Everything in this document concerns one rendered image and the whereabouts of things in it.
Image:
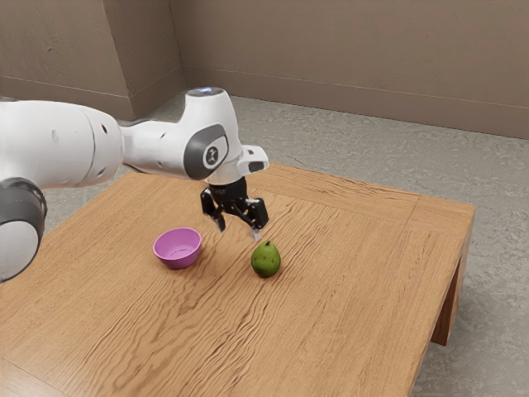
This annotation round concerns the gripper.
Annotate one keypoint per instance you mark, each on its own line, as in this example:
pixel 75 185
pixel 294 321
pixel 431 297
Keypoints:
pixel 231 194

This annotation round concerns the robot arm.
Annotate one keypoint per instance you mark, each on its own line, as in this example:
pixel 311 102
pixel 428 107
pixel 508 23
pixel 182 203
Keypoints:
pixel 82 140

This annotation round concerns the purple bowl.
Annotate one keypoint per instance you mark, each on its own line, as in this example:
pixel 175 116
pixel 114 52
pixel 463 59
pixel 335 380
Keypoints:
pixel 177 248

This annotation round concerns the green pear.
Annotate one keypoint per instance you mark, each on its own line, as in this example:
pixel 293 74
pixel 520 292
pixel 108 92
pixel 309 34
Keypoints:
pixel 265 260

